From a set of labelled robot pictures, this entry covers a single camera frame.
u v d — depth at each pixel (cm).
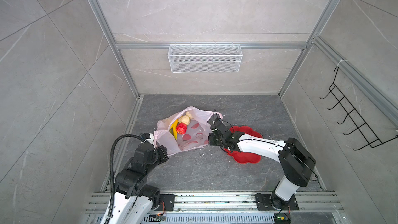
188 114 100
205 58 101
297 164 45
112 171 47
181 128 95
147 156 53
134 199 47
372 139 59
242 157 88
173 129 97
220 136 67
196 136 96
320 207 73
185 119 99
